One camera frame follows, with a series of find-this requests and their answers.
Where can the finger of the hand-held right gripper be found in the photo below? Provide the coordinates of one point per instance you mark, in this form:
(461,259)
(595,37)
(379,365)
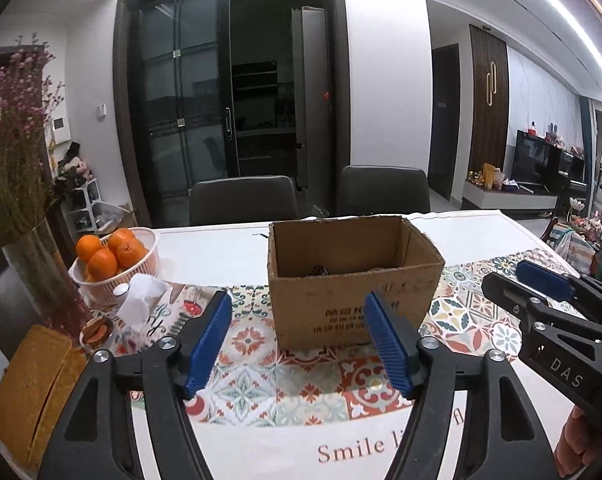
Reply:
(543,279)
(506,290)

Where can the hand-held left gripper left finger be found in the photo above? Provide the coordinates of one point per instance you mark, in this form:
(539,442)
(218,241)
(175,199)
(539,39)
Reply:
(206,345)

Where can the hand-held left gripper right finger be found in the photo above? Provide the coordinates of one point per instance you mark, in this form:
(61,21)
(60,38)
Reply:
(388,345)

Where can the brown cardboard box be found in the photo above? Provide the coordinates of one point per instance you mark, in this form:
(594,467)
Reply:
(321,305)

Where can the person's right hand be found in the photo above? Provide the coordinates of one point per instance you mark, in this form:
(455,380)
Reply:
(578,435)

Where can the wooden chair patterned cushion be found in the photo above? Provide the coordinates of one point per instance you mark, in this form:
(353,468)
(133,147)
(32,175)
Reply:
(576,245)

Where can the white tissue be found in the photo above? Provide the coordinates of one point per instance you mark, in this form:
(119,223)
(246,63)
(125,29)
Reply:
(141,297)

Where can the white television console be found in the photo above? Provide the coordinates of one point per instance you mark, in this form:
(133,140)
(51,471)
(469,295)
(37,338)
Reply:
(506,199)

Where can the patterned table cloth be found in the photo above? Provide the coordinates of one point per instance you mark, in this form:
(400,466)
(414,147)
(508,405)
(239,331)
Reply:
(291,385)

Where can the white fruit basket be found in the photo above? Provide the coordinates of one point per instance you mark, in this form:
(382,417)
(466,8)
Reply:
(141,272)

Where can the white round lid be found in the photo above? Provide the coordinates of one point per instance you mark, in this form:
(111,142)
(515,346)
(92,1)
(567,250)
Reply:
(121,289)

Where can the small dish with peel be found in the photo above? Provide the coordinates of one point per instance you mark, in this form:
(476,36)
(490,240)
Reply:
(97,332)

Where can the yellow box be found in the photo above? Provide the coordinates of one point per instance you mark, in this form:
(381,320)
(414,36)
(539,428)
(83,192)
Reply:
(489,176)

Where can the orange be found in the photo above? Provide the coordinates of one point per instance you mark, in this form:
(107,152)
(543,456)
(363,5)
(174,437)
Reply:
(88,247)
(131,254)
(101,264)
(121,237)

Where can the black television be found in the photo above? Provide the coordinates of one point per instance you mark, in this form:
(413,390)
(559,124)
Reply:
(536,157)

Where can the grey dining chair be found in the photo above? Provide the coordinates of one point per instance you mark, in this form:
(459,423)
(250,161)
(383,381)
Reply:
(241,202)
(381,190)

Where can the dark interior door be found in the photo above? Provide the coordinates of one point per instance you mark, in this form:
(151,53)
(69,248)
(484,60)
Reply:
(443,125)

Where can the glass vase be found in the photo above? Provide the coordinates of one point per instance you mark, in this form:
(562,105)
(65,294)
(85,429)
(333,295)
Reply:
(41,280)

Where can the white storage rack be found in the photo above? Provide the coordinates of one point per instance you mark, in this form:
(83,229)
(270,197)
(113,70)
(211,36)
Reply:
(88,210)

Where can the yellow textured pad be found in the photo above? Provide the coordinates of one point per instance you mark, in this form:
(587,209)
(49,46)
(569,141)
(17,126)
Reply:
(31,390)

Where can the plush toys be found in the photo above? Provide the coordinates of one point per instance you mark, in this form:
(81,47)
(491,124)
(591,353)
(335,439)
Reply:
(73,162)

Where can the black glass sliding door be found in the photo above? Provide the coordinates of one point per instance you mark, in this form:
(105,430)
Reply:
(181,110)

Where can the grey refrigerator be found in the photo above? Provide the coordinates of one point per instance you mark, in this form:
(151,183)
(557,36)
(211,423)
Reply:
(308,100)

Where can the dried pink flowers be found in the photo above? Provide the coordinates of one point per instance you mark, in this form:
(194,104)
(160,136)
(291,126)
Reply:
(11,135)

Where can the white light switch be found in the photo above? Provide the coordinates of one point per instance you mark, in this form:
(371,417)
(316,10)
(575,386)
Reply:
(100,111)

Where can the white wall intercom panel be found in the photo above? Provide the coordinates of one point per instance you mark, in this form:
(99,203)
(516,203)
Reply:
(61,131)

